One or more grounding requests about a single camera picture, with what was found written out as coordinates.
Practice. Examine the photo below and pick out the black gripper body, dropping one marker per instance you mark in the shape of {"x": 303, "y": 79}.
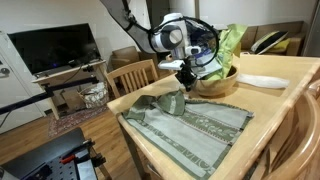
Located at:
{"x": 186, "y": 73}

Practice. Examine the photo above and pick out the wooden bowl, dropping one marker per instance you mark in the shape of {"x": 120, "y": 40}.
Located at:
{"x": 216, "y": 86}

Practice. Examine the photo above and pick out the green patterned towel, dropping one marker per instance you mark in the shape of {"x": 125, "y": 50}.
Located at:
{"x": 186, "y": 140}

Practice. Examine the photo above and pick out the wooden chair back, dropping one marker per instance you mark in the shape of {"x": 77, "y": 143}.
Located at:
{"x": 169, "y": 57}

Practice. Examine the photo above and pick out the blue chip bag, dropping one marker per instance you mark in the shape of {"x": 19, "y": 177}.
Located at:
{"x": 206, "y": 36}

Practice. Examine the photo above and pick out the wooden slatted chair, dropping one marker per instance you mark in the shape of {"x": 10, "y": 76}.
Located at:
{"x": 133, "y": 78}

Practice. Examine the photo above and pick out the green chip bag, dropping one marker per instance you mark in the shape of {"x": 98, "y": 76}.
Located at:
{"x": 231, "y": 43}

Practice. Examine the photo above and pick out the cardboard box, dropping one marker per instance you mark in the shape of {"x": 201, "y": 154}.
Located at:
{"x": 125, "y": 56}

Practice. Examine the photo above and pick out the white bag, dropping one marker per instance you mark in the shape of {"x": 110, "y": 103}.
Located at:
{"x": 263, "y": 81}

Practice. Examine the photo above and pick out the striped cushion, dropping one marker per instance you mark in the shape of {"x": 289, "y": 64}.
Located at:
{"x": 268, "y": 41}

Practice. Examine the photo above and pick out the yellow cushion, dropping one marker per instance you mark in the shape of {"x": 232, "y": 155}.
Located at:
{"x": 283, "y": 46}

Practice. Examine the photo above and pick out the wooden sofa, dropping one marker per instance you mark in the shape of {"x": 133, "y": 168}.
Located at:
{"x": 293, "y": 28}

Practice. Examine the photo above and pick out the patterned rug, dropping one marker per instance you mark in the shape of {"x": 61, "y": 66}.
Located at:
{"x": 73, "y": 120}

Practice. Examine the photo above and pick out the wooden television stand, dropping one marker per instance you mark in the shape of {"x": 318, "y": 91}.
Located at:
{"x": 66, "y": 74}

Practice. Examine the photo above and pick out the round-back wooden chair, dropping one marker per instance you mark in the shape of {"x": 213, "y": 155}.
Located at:
{"x": 300, "y": 146}

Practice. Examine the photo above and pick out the black television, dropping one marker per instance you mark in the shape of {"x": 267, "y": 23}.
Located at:
{"x": 53, "y": 46}

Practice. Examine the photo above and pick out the black mounting bar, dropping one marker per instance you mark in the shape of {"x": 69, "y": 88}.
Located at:
{"x": 30, "y": 99}

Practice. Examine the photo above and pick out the white door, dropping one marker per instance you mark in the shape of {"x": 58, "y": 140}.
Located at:
{"x": 16, "y": 100}

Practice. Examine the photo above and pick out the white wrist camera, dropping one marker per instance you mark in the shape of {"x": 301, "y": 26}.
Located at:
{"x": 170, "y": 64}

